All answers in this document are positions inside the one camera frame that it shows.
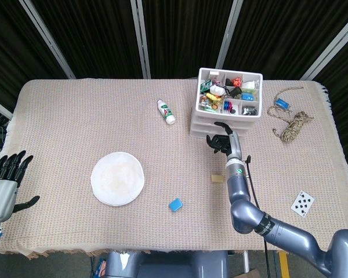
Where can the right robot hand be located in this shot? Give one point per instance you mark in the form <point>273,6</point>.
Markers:
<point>233,144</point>

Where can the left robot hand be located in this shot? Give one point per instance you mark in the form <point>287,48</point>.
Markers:
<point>0,197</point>

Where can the yellow sponge block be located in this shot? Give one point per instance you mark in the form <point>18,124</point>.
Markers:
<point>217,177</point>

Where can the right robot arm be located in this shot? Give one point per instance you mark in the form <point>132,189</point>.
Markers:
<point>243,208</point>

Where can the yellow sponge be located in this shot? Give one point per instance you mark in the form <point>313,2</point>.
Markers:
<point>211,96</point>

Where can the clear plastic drawer organizer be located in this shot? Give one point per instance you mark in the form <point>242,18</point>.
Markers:
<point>199,95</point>

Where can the red snack packet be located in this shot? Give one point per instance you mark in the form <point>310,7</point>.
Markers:
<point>237,82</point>

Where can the blue and white mahjong tile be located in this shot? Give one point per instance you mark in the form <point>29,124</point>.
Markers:
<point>176,205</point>

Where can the black metal binder clips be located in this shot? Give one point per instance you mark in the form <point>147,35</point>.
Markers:
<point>249,110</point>

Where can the blue and red clips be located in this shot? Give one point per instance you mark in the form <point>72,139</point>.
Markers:
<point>227,105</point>

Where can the silver foil wrapper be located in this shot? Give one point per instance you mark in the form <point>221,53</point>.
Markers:
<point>205,103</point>

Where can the green blue packet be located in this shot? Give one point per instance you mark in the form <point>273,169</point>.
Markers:
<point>248,95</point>

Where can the black plastic object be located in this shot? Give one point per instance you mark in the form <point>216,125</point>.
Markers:
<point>236,92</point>

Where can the white tape roll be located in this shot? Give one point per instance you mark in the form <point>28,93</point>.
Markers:
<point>217,90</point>

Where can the green printed packet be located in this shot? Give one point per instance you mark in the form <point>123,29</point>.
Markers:
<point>206,85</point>

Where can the white bottle green label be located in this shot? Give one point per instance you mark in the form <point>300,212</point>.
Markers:
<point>166,112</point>

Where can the spades playing card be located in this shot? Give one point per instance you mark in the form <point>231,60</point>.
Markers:
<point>302,203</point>

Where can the beige woven tablecloth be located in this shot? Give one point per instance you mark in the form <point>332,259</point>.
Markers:
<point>75,130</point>

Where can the white table leg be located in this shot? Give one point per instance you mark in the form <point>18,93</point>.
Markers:
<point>246,260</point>

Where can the white paper plate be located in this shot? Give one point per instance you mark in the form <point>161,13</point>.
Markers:
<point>117,178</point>

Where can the blue printed bag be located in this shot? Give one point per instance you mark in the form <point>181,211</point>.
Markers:
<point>101,267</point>

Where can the brown cardboard piece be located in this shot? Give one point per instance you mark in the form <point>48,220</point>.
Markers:
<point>253,274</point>

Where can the grey robot torso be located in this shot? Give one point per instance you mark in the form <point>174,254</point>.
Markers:
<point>168,265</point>

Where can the dark pleated curtain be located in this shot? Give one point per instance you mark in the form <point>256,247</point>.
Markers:
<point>98,37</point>

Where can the grey metal frame post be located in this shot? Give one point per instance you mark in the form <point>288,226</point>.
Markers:
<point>140,37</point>
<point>0,106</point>
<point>330,46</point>
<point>47,40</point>
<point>229,34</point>

